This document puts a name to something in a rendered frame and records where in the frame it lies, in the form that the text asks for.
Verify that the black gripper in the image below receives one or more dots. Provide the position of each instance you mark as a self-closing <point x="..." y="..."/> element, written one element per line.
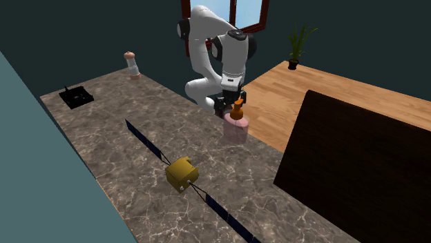
<point x="229" y="96"/>

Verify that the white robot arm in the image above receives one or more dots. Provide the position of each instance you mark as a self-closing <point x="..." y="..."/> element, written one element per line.
<point x="202" y="50"/>

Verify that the pink soap dispenser orange pump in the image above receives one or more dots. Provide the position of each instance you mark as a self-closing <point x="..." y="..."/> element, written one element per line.
<point x="236" y="128"/>

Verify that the red framed window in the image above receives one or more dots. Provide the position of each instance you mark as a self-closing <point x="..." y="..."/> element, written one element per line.
<point x="245" y="13"/>

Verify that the green potted plant black pot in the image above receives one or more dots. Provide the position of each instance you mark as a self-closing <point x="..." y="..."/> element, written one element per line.
<point x="297" y="43"/>

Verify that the gold satellite model blue panels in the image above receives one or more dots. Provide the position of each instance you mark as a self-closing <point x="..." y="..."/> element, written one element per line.
<point x="181" y="173"/>

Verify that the dark brown wooden cabinet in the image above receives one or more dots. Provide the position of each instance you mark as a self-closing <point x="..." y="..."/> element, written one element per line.
<point x="357" y="161"/>

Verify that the black square tray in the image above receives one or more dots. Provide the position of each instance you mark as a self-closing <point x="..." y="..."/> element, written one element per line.
<point x="76" y="97"/>

